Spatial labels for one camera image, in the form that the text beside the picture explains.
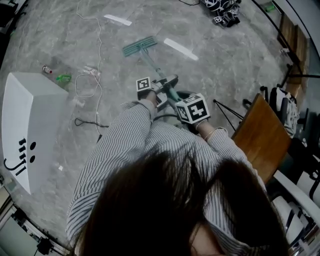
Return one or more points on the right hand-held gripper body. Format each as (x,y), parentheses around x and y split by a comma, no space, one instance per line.
(192,108)

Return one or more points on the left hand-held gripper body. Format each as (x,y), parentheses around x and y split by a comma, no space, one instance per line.
(143,84)

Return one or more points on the teal mop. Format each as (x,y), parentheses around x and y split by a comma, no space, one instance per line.
(140,46)

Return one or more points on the person's right forearm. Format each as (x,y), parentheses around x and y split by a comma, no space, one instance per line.
(212,133)

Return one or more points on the person's left forearm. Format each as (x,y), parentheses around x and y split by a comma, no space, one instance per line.
(136,117)

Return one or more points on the black tripod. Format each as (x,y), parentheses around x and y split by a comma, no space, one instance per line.
(226,110)

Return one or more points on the clear plastic bottle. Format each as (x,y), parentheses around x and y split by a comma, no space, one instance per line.
(92,71)
(78,102)

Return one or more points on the person's striped shirt torso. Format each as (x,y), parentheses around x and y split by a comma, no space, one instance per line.
(150,150)

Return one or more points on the brown wooden table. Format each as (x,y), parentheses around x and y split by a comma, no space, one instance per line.
(260,135)

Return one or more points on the spare gripper with patterned block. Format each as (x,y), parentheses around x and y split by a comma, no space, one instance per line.
(226,18)

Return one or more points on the green plastic bottle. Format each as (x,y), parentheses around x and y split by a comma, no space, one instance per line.
(270,7)
(63,78)

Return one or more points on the black chair with grey clothes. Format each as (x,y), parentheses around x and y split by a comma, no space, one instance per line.
(287,107)

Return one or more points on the small red-capped bottle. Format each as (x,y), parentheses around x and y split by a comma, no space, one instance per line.
(47,69)

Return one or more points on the white box with black print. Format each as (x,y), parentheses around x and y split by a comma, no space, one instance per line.
(30,125)

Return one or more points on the brown wooden panel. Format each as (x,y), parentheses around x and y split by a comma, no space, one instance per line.
(295,42)

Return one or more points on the white chair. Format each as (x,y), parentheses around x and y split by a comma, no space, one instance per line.
(292,200)

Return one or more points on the small black device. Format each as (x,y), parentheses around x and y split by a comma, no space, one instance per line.
(45,246)

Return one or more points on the metal frame rack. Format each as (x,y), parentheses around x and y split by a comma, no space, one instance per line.
(15,225)

